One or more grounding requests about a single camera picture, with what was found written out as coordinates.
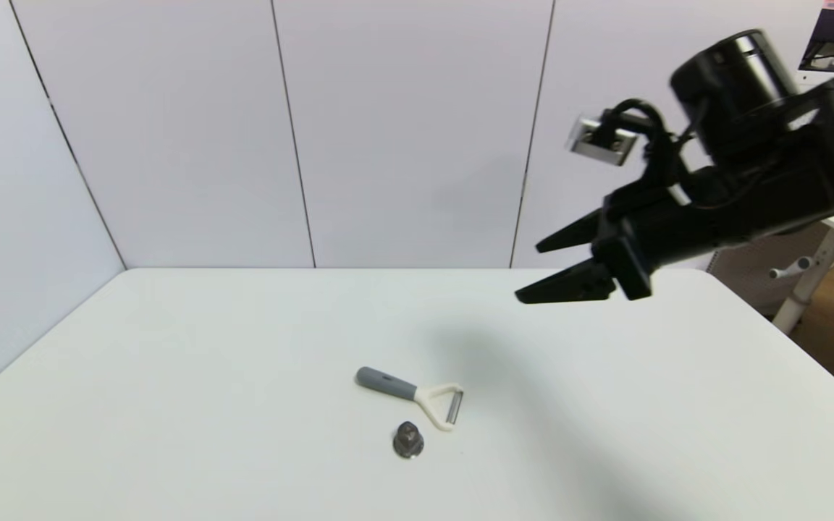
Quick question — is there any grey metal flange nut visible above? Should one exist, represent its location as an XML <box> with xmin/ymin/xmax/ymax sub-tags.
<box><xmin>392</xmin><ymin>421</ymin><xmax>425</xmax><ymax>460</ymax></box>

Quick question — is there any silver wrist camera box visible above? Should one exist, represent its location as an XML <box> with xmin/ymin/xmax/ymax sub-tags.
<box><xmin>568</xmin><ymin>114</ymin><xmax>639</xmax><ymax>167</ymax></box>

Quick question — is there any white desk leg frame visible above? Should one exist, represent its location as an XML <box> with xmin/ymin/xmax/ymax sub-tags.
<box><xmin>770</xmin><ymin>228</ymin><xmax>834</xmax><ymax>335</ymax></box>

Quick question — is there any thin black camera cable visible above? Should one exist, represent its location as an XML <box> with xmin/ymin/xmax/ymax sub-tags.
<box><xmin>602</xmin><ymin>100</ymin><xmax>693</xmax><ymax>196</ymax></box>

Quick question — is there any grey handled white peeler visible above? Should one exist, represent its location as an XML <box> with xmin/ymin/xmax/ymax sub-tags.
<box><xmin>355</xmin><ymin>366</ymin><xmax>465</xmax><ymax>433</ymax></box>

